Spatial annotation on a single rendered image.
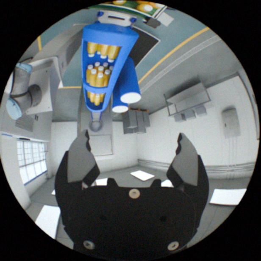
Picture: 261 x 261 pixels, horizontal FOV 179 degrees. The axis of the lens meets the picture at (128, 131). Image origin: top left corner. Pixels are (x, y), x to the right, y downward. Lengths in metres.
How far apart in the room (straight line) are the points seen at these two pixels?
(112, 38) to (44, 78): 0.42
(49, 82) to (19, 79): 0.22
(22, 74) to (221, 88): 3.88
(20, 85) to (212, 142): 3.74
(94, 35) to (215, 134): 3.43
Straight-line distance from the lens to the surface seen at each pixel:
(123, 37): 0.42
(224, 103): 3.45
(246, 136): 3.52
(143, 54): 1.74
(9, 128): 1.77
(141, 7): 0.58
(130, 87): 1.11
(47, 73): 0.60
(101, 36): 0.41
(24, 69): 0.47
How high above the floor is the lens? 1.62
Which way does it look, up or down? 8 degrees down
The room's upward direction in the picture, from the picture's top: 174 degrees clockwise
